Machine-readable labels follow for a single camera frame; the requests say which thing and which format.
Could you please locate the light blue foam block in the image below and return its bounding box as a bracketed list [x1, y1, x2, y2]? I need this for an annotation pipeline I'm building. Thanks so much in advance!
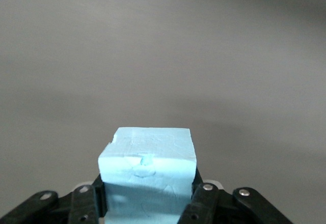
[97, 126, 198, 224]

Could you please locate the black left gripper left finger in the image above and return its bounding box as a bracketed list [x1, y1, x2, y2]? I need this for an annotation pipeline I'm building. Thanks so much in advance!
[0, 175, 108, 224]

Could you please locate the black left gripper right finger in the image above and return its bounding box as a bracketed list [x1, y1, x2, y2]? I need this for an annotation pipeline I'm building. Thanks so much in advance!
[178, 167, 291, 224]

